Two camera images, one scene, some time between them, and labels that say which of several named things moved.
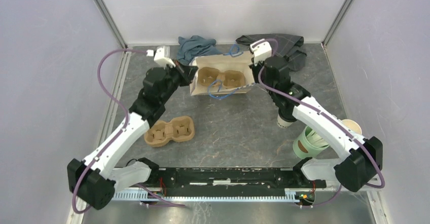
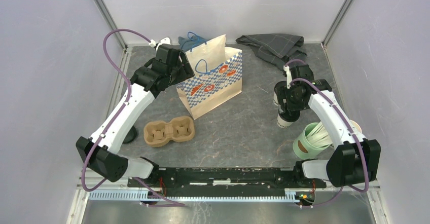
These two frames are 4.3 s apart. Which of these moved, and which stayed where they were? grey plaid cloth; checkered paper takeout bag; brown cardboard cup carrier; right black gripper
Moved: right black gripper; checkered paper takeout bag
Stayed: grey plaid cloth; brown cardboard cup carrier
